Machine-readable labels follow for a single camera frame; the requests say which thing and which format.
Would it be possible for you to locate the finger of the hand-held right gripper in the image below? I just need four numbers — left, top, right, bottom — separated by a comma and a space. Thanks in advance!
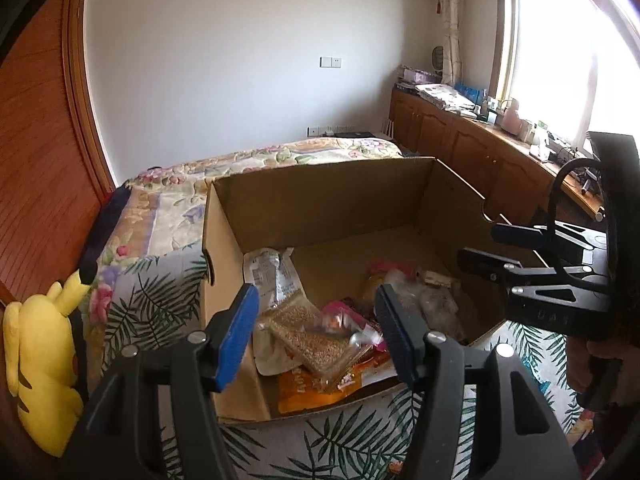
491, 222, 609, 252
457, 247, 609, 289

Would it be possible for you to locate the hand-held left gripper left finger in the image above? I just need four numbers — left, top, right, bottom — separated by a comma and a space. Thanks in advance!
62, 283, 261, 480

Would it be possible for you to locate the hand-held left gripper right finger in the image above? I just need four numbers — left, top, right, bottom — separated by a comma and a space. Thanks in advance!
373, 285, 581, 480

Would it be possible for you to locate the white snack packet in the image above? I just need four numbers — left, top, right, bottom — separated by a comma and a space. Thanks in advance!
252, 327, 296, 376

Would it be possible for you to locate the clear snack bag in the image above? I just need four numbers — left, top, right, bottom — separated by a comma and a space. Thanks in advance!
387, 267, 468, 343

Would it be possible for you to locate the beige snack packet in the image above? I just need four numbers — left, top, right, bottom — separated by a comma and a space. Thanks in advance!
420, 270, 453, 289

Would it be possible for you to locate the pink snack packet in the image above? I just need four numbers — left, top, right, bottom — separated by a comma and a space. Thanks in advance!
320, 297, 383, 353

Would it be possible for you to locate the yellow snack packet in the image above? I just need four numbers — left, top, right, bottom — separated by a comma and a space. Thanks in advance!
367, 267, 396, 296

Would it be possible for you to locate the white printed clear packet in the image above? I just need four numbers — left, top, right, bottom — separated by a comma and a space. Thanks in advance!
243, 247, 303, 311

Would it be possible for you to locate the clear grain snack packet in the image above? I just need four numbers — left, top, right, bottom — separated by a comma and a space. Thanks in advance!
257, 290, 373, 393

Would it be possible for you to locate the orange snack packet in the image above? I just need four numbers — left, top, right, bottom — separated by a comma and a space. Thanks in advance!
277, 347, 401, 415

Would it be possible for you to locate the brown cardboard box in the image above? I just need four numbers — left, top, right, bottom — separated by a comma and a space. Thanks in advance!
201, 156, 548, 428

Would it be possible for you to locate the person's right hand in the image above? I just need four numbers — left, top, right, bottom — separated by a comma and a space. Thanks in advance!
566, 337, 601, 394

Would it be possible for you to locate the wooden cabinet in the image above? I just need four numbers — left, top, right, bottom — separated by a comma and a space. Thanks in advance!
389, 87, 606, 226

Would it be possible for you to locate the leaf print bed sheet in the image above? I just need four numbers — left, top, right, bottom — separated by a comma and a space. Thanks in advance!
100, 252, 583, 480

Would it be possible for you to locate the floral quilt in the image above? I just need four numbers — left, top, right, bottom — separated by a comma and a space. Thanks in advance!
80, 139, 403, 321

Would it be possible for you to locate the blue box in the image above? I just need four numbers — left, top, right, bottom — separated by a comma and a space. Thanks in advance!
456, 82, 488, 103

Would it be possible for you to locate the pink box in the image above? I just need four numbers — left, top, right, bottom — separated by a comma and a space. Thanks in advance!
398, 65, 438, 85

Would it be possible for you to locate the yellow plush toy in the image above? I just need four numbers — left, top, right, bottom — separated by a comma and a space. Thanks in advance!
2, 267, 96, 457

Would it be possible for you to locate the window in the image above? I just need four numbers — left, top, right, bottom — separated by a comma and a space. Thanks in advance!
495, 0, 640, 151

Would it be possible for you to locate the patterned curtain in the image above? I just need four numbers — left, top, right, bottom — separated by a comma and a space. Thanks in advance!
434, 0, 464, 86

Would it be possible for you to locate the wooden wardrobe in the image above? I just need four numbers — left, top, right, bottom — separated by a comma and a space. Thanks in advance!
0, 0, 117, 306

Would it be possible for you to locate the black cable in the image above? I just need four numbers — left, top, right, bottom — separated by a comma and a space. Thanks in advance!
547, 157, 603, 241

